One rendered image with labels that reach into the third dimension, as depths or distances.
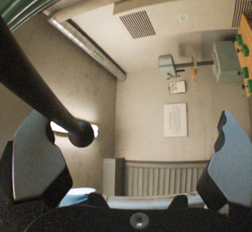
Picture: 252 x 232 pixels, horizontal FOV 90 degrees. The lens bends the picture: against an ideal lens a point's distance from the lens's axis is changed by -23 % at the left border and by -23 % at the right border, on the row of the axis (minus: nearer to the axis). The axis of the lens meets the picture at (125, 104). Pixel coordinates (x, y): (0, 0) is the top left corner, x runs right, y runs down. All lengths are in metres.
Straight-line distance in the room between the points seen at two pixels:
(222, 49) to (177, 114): 1.43
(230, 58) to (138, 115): 1.99
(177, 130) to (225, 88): 1.21
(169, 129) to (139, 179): 1.09
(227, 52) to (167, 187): 2.43
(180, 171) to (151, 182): 0.57
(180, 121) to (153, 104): 0.62
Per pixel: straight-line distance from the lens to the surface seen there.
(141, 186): 3.19
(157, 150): 3.06
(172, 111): 3.06
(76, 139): 0.19
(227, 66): 2.33
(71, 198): 0.49
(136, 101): 3.29
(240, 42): 1.77
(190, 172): 2.99
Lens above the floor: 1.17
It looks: 23 degrees up
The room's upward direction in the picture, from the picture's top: 95 degrees counter-clockwise
